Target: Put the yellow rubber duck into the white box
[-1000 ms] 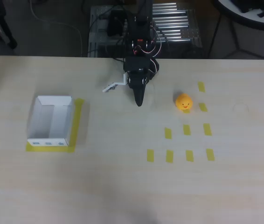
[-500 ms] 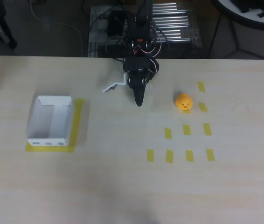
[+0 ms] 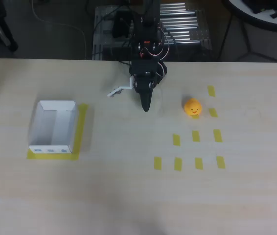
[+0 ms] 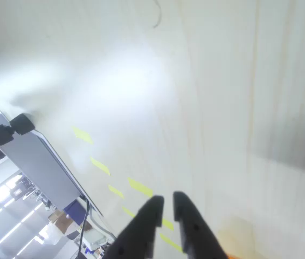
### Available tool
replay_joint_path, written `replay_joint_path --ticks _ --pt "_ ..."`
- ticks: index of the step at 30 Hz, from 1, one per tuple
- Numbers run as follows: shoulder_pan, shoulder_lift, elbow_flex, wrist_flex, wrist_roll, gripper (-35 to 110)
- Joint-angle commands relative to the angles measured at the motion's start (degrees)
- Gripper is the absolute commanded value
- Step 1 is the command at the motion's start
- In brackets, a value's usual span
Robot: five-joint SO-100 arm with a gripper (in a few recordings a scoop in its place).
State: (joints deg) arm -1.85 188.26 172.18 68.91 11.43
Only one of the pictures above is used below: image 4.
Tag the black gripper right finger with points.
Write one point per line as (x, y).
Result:
(195, 234)

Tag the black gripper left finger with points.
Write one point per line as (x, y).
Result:
(136, 234)

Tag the white plastic box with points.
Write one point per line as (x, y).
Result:
(94, 238)

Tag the brown cardboard box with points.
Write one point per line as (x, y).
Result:
(61, 221)

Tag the short yellow tape strip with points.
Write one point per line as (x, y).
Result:
(128, 211)
(116, 191)
(167, 224)
(171, 242)
(140, 187)
(82, 134)
(100, 166)

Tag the dark blue panel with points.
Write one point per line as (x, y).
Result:
(74, 211)

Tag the grey table edge panel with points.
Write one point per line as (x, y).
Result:
(42, 167)

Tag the black clamp block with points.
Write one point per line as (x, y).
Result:
(21, 124)

